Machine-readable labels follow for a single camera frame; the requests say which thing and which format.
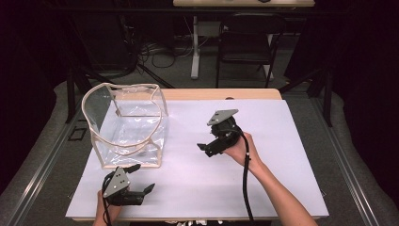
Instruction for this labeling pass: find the person's left hand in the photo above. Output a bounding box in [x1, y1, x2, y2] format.
[95, 189, 122, 222]

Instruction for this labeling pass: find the person's white patterned clothing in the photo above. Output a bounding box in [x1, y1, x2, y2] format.
[165, 219, 224, 226]

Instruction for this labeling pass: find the white table mat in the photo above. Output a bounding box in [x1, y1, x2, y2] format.
[65, 99, 330, 220]

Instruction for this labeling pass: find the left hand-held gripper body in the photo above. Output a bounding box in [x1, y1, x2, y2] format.
[102, 166, 146, 207]

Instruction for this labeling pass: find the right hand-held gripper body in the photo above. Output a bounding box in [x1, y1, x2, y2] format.
[206, 108, 245, 156]

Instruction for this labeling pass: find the bundle of floor cables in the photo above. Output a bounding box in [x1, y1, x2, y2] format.
[136, 39, 196, 69]

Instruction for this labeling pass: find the clear plastic bag beige trim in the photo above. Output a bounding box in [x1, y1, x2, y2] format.
[80, 82, 169, 170]

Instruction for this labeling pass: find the white desk leg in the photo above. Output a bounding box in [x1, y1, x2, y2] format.
[190, 15, 202, 80]

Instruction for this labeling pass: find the person's right hand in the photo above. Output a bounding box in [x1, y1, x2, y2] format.
[222, 131, 263, 173]

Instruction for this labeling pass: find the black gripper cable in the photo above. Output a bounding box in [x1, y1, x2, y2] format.
[218, 127, 256, 226]
[101, 171, 114, 226]

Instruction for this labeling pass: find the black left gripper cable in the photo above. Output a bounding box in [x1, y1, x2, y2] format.
[101, 171, 114, 226]

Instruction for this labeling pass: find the black metal stand post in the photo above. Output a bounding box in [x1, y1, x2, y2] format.
[323, 67, 334, 128]
[65, 64, 77, 124]

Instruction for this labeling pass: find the black folding chair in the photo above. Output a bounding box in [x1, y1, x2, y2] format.
[215, 12, 287, 89]

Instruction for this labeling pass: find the aluminium floor rail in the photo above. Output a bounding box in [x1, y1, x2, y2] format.
[310, 93, 382, 226]
[8, 103, 83, 226]

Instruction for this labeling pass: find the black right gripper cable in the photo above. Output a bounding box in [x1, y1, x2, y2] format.
[218, 127, 256, 226]

